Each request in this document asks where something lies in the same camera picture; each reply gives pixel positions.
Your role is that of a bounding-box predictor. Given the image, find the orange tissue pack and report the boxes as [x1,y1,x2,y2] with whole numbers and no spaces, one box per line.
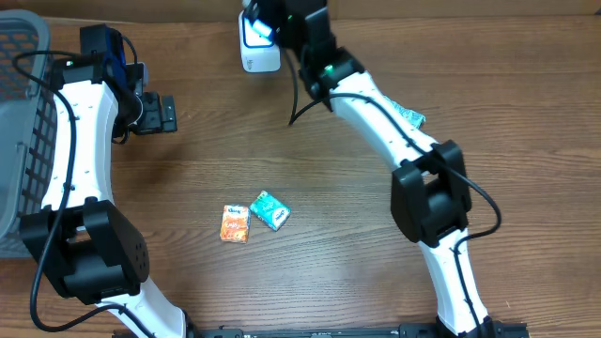
[220,205,251,243]

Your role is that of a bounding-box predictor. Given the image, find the light green tissue pack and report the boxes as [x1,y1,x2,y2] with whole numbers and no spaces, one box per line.
[385,96,426,129]

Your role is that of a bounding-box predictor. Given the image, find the teal tissue pack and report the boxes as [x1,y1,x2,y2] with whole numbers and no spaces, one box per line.
[250,191,291,231]

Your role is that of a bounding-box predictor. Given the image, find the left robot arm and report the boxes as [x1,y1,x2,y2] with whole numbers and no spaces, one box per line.
[20,24,197,337]

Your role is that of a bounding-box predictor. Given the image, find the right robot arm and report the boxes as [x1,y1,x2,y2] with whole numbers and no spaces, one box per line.
[242,0,491,337]

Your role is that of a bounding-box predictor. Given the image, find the white barcode scanner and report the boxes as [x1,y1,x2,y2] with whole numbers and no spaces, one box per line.
[239,11,281,73]

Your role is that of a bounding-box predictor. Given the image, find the grey plastic shopping basket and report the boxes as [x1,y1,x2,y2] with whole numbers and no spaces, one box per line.
[1,9,56,258]

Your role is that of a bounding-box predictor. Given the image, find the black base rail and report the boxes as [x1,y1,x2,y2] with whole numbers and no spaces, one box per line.
[112,321,532,338]

